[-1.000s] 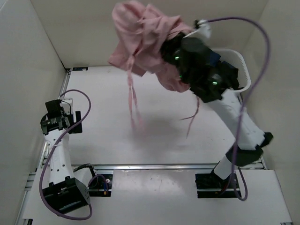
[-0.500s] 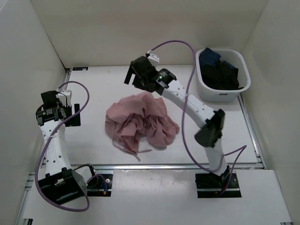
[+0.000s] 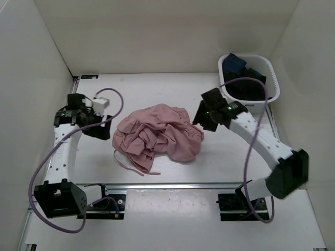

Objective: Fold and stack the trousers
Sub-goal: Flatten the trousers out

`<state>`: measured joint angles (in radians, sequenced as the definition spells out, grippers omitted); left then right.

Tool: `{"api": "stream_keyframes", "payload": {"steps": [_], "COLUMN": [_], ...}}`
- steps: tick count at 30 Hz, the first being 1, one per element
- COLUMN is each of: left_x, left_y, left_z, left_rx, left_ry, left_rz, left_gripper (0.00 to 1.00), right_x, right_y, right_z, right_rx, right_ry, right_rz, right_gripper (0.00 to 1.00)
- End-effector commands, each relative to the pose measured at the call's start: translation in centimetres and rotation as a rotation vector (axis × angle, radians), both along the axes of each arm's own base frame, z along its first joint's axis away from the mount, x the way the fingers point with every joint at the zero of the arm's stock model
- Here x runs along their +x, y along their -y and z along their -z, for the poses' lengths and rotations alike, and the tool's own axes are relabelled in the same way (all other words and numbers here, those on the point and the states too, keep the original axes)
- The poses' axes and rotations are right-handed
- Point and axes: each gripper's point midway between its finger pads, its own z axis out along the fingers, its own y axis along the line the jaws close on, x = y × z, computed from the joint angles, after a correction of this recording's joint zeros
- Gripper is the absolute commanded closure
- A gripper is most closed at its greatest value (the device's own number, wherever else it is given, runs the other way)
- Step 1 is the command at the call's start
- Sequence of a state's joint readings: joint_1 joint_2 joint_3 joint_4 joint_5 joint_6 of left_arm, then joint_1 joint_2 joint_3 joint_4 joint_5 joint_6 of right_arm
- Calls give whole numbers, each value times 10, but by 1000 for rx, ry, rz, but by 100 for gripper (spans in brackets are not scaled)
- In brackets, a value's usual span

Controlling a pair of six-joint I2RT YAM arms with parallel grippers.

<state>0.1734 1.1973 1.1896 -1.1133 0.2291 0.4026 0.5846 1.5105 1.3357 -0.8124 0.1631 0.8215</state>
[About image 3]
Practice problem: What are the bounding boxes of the pink trousers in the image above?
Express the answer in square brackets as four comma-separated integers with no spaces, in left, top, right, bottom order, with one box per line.
[113,104,205,176]

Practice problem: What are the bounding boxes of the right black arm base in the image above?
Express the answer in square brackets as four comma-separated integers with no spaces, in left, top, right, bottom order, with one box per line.
[216,193,270,222]

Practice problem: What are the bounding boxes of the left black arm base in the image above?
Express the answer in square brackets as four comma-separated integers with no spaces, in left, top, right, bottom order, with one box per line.
[79,183,126,220]

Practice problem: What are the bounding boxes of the black folded garment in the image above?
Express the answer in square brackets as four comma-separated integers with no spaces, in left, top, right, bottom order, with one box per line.
[224,68,266,101]

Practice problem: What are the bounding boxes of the purple cable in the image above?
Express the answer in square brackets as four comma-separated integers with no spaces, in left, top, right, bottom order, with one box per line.
[28,88,124,234]
[219,77,275,223]

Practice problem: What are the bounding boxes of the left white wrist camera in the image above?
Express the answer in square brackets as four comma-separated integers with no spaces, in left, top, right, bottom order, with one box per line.
[92,97,110,116]

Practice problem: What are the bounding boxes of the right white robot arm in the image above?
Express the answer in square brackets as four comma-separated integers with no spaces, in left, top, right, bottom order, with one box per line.
[193,88,309,209]

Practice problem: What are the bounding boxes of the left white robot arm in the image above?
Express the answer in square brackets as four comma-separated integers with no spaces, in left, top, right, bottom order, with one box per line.
[33,94,111,218]

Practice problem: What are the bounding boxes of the blue folded garment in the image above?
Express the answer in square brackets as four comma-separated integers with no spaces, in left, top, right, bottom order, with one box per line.
[222,53,263,77]

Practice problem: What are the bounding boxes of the white plastic laundry basket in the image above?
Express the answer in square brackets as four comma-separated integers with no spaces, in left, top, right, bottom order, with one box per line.
[221,54,280,115]

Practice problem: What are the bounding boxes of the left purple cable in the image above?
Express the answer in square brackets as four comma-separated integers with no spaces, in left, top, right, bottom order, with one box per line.
[28,88,124,234]

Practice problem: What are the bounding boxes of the small dark label sticker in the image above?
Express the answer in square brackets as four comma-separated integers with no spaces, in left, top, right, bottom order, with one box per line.
[81,74,99,79]

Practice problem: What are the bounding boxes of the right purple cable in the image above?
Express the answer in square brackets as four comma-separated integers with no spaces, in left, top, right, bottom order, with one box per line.
[219,77,275,223]

